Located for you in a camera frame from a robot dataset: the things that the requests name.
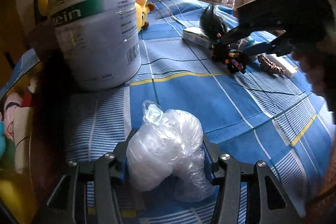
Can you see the black-haired beaded doll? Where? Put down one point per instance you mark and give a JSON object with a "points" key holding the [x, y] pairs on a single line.
{"points": [[212, 19]]}

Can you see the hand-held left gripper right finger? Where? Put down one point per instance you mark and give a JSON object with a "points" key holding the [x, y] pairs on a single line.
{"points": [[208, 166]]}

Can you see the wooden wardrobe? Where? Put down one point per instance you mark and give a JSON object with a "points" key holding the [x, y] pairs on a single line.
{"points": [[13, 29]]}

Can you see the person's right hand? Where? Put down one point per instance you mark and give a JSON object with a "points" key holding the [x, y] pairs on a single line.
{"points": [[317, 66]]}

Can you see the small white green carton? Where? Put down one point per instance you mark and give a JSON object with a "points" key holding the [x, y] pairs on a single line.
{"points": [[194, 36]]}

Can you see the white sock with black band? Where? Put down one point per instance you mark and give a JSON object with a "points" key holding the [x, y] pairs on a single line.
{"points": [[23, 140]]}

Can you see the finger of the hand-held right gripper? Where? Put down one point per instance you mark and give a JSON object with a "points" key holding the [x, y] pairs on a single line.
{"points": [[262, 14], [265, 48]]}

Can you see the large white tin can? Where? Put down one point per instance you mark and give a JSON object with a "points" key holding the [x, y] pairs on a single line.
{"points": [[92, 43]]}

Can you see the yellow plush toy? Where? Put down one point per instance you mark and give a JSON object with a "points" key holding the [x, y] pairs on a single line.
{"points": [[140, 11]]}

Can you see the brown satin scrunchie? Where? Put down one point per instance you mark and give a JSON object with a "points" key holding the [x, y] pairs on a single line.
{"points": [[273, 66]]}

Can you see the gold tray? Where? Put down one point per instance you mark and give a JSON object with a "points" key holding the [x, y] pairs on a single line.
{"points": [[13, 196]]}

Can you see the dark brown box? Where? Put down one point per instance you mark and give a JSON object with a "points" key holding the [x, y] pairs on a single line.
{"points": [[42, 37]]}

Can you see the clear plastic bag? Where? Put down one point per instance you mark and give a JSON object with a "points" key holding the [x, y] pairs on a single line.
{"points": [[168, 148]]}

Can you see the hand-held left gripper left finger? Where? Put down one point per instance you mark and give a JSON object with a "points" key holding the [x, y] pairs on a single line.
{"points": [[124, 171]]}

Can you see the white rectangular bar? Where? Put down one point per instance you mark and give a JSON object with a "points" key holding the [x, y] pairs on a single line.
{"points": [[286, 69]]}

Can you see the pink plush toy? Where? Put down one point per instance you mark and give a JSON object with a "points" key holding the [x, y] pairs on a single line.
{"points": [[11, 119]]}

